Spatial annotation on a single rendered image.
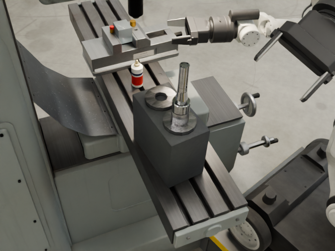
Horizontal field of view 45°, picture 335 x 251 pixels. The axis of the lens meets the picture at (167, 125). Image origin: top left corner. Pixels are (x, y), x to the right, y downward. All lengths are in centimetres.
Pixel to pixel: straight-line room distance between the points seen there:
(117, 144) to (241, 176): 110
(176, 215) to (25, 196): 55
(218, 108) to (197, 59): 147
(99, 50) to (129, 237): 87
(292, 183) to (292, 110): 124
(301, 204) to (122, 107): 78
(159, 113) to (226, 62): 207
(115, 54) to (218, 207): 67
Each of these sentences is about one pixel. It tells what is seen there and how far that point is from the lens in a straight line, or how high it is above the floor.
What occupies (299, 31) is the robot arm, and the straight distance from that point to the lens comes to 73.
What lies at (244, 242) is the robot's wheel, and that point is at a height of 43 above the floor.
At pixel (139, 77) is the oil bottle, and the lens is 141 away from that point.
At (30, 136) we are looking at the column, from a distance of 125.
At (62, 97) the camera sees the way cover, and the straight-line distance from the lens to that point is 143.
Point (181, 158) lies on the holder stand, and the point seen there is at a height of 105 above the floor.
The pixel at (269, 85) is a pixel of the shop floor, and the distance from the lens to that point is 300.
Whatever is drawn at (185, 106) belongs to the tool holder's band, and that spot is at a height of 120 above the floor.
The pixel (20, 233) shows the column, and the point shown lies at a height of 53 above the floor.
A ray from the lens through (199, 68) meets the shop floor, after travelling 303.
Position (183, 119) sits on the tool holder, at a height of 115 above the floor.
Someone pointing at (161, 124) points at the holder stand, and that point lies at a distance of 105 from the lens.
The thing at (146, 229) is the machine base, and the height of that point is 20.
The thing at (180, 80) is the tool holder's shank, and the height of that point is 127.
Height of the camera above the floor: 188
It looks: 47 degrees down
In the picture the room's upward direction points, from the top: 3 degrees clockwise
